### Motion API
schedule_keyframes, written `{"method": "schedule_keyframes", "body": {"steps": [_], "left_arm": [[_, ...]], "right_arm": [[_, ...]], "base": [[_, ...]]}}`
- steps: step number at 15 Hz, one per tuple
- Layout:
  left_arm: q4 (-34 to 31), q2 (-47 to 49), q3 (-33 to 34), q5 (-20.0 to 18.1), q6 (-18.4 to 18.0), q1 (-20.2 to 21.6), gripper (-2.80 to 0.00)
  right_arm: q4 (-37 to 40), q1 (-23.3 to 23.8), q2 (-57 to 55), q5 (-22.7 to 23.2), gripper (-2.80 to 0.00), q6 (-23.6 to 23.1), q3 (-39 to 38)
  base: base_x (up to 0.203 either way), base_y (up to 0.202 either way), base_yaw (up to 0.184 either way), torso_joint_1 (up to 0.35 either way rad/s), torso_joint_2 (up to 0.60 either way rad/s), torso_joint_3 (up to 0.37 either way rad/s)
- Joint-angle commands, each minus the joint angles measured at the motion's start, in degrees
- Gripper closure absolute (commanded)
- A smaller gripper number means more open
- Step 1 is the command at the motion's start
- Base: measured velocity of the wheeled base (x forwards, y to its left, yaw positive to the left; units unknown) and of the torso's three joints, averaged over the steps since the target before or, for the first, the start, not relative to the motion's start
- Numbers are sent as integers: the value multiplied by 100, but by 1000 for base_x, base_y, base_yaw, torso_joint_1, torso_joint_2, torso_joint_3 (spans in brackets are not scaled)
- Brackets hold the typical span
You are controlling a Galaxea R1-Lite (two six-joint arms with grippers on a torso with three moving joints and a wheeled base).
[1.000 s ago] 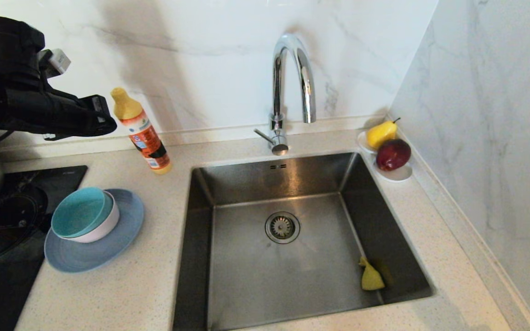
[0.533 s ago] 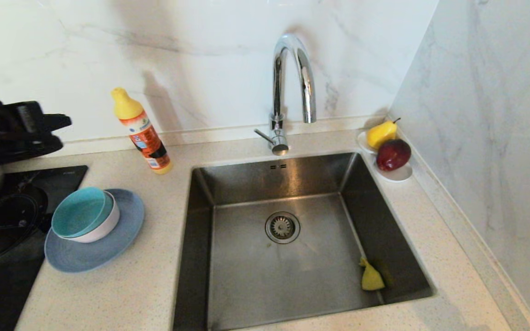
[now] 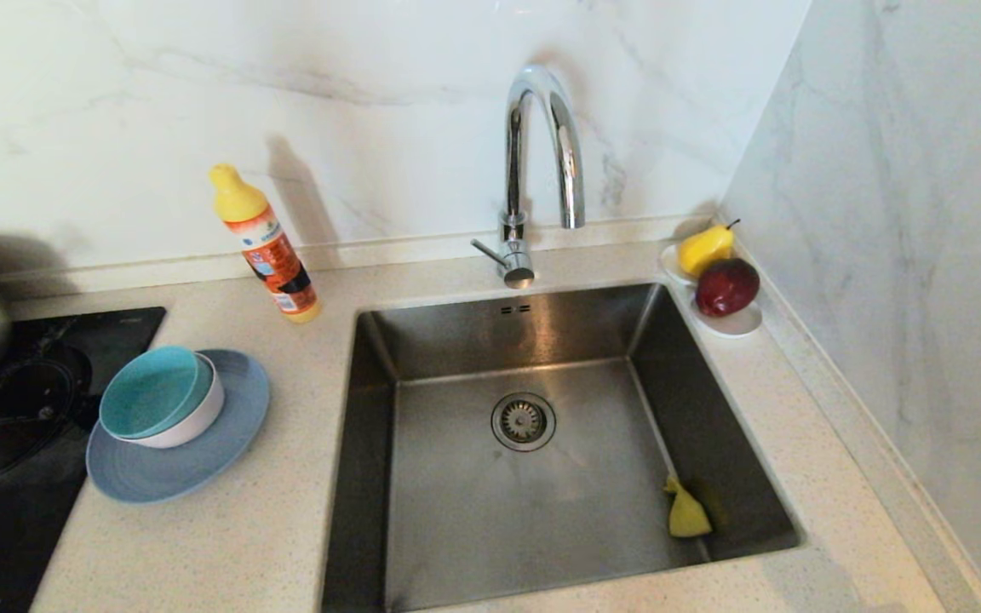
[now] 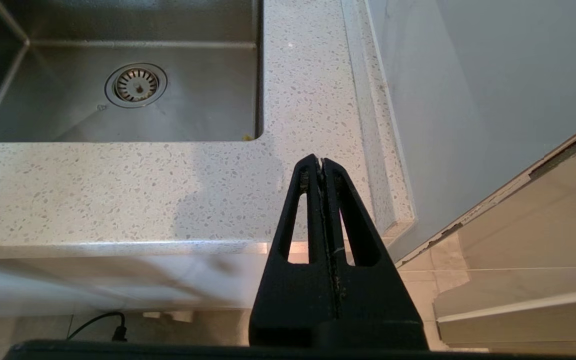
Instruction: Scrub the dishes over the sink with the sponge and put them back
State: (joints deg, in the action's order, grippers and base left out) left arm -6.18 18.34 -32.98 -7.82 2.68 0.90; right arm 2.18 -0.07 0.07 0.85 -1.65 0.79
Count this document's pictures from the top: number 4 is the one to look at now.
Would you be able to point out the white counter cabinet front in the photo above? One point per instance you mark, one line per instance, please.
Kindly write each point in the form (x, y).
(93, 285)

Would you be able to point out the stainless steel sink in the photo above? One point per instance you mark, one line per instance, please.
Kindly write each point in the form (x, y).
(118, 90)

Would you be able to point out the metal drain strainer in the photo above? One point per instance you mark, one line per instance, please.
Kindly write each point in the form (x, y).
(136, 85)

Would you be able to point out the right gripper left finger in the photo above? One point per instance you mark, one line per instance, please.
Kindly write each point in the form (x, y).
(293, 300)

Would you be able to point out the beige wooden cabinet panel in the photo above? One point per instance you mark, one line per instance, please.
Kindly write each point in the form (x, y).
(528, 250)

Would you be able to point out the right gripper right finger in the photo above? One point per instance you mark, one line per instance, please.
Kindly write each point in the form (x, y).
(378, 300)

